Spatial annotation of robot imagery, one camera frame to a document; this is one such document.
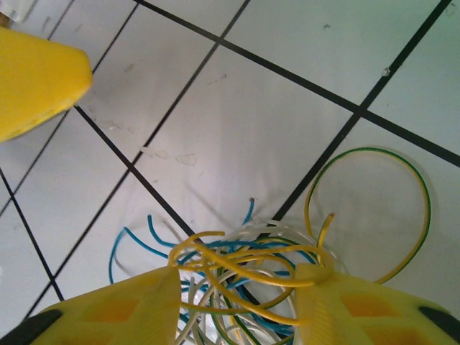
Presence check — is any blue cable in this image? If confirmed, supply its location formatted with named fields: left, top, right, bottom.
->
left=147, top=196, right=321, bottom=288
left=109, top=226, right=303, bottom=335

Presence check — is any yellow-green striped cable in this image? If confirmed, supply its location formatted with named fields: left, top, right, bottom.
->
left=210, top=146, right=432, bottom=345

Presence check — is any pile of wires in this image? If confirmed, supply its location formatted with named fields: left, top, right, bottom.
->
left=172, top=218, right=346, bottom=345

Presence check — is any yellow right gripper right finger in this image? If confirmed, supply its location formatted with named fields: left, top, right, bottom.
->
left=296, top=264, right=457, bottom=345

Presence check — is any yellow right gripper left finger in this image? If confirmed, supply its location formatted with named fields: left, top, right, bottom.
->
left=24, top=267, right=180, bottom=345

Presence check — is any yellow cable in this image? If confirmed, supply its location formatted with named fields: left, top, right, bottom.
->
left=167, top=212, right=336, bottom=326

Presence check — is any white cable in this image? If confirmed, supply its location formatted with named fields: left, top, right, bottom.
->
left=114, top=218, right=202, bottom=345

